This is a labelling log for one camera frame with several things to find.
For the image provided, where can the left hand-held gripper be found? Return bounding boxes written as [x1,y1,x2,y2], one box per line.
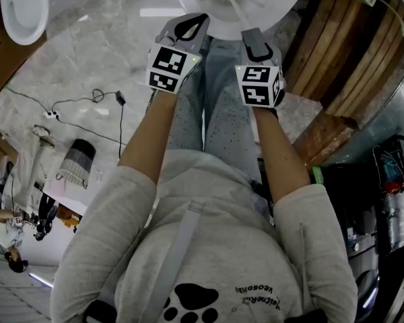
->
[145,13,211,96]

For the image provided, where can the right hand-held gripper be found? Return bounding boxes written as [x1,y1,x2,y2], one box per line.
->
[235,28,287,108]

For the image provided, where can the white toilet brush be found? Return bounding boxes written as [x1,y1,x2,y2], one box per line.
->
[214,0,253,30]

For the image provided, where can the person's right forearm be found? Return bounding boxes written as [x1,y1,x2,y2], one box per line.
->
[251,107,313,209]

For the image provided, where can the person's left forearm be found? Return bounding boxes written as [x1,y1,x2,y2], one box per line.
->
[116,90,180,185]

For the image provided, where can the white spare toilet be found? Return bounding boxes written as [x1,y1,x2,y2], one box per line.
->
[0,0,92,46]

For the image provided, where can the person's speckled grey trousers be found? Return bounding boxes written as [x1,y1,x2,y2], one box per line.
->
[166,36,261,181]

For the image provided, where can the small green box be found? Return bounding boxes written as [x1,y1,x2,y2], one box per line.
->
[310,165,325,186]

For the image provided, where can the striped grey bag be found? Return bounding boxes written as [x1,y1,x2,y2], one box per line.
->
[55,138,97,190]

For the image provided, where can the black equipment case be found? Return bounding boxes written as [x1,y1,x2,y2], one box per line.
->
[318,135,404,258]

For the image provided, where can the white mop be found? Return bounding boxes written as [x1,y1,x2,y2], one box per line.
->
[26,124,56,190]

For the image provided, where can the blue and red power tool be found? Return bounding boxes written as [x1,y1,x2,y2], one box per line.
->
[378,149,404,195]

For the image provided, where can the person's grey sweatshirt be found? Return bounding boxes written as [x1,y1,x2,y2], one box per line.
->
[49,149,359,323]

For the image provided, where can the brown cardboard box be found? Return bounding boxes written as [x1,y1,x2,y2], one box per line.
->
[0,0,48,108]

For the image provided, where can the clear plastic wrapped bundle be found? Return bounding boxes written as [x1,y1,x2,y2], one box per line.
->
[382,190,404,252]

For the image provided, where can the black power adapter with cable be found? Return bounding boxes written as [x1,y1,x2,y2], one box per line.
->
[50,88,128,159]

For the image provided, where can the grey chest strap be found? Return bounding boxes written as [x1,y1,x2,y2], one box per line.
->
[99,199,207,318]

